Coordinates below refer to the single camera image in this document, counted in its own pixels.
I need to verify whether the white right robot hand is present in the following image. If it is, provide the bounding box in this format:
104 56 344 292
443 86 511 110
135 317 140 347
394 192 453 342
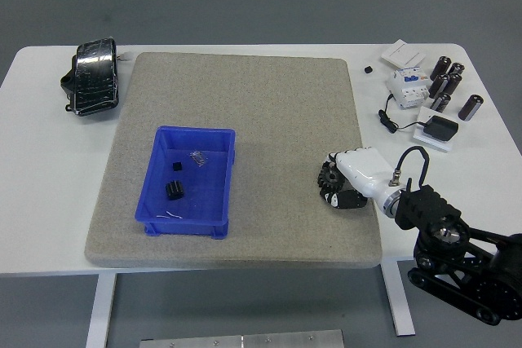
317 147 396 209

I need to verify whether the narrow black pinion gear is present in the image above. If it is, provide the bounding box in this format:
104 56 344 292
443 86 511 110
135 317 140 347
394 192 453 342
165 179 185 201

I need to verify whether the blue plastic box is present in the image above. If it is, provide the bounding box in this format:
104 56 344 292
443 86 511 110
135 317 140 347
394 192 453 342
134 126 237 240

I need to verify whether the white flat plate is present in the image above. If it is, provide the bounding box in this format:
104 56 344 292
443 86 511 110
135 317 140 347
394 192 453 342
413 105 453 153

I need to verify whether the black power adapter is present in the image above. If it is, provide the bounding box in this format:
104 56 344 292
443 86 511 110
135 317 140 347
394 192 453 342
419 115 460 143

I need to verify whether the white circuit breaker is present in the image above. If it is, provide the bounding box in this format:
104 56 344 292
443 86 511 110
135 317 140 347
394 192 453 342
386 66 432 111

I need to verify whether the white table leg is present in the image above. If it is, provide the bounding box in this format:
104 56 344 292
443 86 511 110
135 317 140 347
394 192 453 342
381 262 417 337
85 272 118 348

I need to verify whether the grey-brown mat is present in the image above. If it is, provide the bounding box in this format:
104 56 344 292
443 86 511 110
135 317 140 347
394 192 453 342
84 51 383 271

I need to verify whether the clear bag of screws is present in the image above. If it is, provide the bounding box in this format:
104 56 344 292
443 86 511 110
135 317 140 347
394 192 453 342
188 151 210 169

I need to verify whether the black tape-wrapped pedal device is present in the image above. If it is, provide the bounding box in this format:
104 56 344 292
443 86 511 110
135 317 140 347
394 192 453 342
60 37 122 119

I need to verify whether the black adapter cable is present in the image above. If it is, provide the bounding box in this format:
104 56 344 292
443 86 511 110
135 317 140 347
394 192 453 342
378 93 427 134

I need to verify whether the white switch plate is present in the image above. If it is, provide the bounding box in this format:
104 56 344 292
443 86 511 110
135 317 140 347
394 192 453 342
381 39 427 68

